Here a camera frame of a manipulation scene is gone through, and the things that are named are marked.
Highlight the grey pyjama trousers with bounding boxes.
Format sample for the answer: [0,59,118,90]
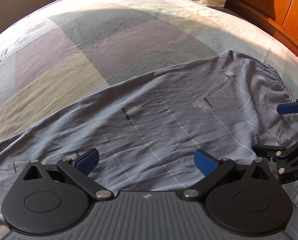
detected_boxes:
[0,51,298,221]

